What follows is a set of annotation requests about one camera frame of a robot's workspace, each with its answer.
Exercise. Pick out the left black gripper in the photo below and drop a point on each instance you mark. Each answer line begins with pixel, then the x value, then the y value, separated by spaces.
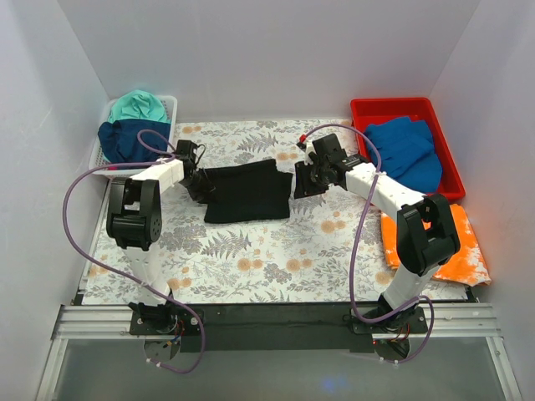
pixel 199 189

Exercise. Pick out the floral table mat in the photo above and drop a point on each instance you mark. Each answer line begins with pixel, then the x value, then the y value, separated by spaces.
pixel 328 250

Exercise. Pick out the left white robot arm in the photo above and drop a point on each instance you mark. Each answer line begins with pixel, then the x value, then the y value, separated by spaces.
pixel 134 217

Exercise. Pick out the navy blue t shirt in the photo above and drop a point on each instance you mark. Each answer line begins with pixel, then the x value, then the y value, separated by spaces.
pixel 119 141

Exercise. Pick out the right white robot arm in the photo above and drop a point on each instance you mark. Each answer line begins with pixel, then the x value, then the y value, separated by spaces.
pixel 426 235

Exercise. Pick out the orange white t shirt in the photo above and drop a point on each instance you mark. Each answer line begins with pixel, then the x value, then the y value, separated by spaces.
pixel 466 267

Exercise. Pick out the aluminium mounting rail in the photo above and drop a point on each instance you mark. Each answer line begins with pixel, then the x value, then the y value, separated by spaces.
pixel 449 319

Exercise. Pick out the black t shirt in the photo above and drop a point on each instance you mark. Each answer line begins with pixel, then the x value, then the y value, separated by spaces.
pixel 252 192

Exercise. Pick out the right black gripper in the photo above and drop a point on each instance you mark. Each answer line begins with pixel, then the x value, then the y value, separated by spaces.
pixel 305 180

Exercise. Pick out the teal t shirt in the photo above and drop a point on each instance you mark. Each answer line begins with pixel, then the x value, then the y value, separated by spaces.
pixel 138 104

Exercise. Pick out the white plastic basket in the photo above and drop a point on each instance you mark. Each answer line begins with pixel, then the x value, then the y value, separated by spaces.
pixel 97 158

